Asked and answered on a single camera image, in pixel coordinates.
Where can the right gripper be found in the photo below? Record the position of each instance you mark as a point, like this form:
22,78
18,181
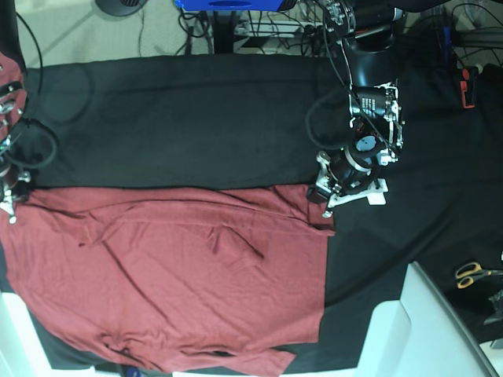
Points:
14,189

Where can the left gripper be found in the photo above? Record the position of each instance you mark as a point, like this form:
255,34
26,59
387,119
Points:
341,179

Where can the maroon long-sleeve T-shirt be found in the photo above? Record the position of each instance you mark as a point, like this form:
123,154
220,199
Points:
173,278

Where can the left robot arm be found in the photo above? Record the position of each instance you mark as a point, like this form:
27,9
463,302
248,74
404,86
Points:
359,40

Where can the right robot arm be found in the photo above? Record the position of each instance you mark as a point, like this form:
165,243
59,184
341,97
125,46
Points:
15,108

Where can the black table cloth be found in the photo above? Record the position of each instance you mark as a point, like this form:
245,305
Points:
237,121

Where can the white power strip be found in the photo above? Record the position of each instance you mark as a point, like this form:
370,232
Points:
266,28

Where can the orange black clamp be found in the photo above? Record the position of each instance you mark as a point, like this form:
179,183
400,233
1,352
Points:
468,86

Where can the crumpled black plastic piece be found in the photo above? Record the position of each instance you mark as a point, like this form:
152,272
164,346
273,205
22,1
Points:
496,302

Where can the dark round fan base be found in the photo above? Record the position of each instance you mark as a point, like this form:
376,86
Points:
120,7

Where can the blue clamp at bottom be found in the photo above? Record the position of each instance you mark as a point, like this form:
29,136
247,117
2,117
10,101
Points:
130,371

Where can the blue plastic box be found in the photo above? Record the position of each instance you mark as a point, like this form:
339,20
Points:
228,5

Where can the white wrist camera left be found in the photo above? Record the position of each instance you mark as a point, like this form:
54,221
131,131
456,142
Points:
377,191

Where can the yellow-handled scissors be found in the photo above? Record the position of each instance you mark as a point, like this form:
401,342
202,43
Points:
472,272

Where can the black stand post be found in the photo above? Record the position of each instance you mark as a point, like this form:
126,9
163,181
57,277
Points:
223,26

